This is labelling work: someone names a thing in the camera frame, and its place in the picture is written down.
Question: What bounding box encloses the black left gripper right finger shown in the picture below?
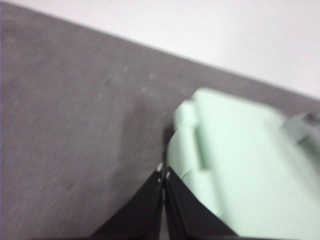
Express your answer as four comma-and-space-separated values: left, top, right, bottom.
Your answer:
163, 166, 238, 240

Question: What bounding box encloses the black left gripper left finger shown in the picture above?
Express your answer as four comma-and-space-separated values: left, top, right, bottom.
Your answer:
89, 163, 165, 240

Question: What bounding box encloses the silver griddle cover handle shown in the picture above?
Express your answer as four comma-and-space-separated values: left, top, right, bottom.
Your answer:
281, 112, 320, 145

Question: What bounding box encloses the mint green hinged griddle cover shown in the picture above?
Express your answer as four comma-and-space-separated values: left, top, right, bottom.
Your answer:
173, 87, 320, 240

